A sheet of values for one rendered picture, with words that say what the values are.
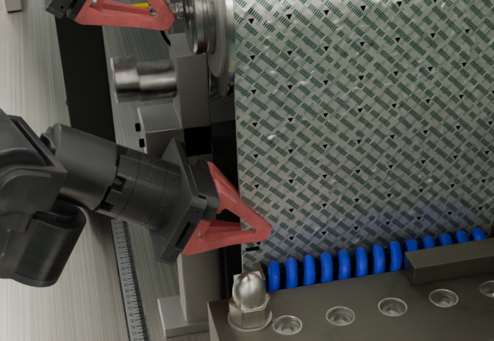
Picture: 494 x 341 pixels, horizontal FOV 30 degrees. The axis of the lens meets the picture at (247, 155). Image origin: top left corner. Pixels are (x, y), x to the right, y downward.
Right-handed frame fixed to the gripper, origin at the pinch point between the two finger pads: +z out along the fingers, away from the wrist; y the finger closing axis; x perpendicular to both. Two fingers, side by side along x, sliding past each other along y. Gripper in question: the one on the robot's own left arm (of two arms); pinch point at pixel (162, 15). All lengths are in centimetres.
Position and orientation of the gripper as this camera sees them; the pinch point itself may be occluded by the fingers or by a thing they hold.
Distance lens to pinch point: 77.5
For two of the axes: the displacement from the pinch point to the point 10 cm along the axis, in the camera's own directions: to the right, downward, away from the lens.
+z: 8.1, 4.4, 4.0
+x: 5.6, -7.9, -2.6
